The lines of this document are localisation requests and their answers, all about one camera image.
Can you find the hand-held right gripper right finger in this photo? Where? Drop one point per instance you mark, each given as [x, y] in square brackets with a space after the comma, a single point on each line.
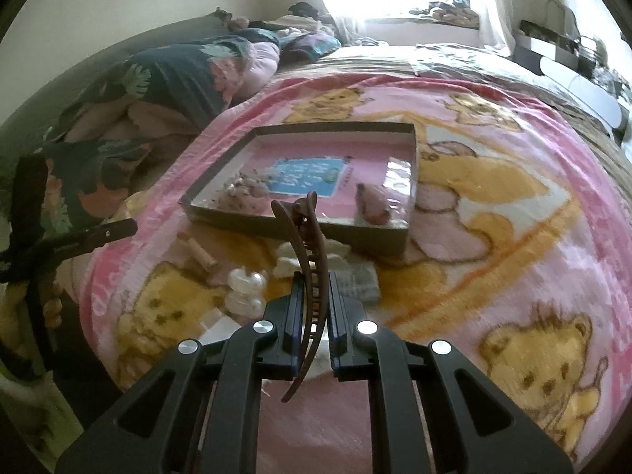
[335, 326]

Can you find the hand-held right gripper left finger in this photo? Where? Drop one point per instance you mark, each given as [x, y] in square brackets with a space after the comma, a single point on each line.
[297, 316]

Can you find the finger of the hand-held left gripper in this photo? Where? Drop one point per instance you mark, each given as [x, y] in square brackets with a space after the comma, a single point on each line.
[98, 234]

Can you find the brown hair claw clip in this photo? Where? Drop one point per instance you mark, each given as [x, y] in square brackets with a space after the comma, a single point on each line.
[308, 276]

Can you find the white cloud-shaped hair clip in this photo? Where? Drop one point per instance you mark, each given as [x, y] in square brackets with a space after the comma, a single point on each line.
[286, 259]

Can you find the grey shallow cardboard box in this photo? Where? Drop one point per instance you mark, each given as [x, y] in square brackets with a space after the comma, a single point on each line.
[355, 237]

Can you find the person's left hand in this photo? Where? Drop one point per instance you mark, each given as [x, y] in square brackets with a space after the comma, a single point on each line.
[53, 308]

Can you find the grey knitted hair accessory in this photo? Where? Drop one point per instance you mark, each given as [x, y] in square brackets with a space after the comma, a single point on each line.
[360, 281]

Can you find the pearl white hair clip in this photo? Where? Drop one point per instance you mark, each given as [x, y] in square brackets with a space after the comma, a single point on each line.
[244, 289]

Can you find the beige hair clip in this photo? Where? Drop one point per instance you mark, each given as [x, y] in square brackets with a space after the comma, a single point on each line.
[200, 255]

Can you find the beaded pink hair accessory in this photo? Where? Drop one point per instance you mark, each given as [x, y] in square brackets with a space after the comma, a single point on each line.
[242, 192]

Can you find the pink bear printed blanket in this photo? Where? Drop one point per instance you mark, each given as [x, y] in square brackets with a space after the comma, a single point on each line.
[493, 256]

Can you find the dark floral quilt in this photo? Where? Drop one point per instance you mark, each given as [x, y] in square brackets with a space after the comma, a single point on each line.
[173, 74]

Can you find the purple and blue pillow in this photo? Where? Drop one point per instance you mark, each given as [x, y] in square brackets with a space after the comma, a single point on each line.
[311, 44]

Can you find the pile of clothes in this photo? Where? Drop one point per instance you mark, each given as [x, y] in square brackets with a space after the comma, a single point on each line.
[291, 17]

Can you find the white curtain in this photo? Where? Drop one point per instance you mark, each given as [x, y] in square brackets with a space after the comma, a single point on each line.
[489, 24]
[340, 5]

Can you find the clutter on windowsill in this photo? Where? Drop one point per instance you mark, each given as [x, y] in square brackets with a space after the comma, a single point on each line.
[444, 12]

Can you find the white furniture with clutter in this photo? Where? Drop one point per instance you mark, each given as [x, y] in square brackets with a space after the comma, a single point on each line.
[572, 59]

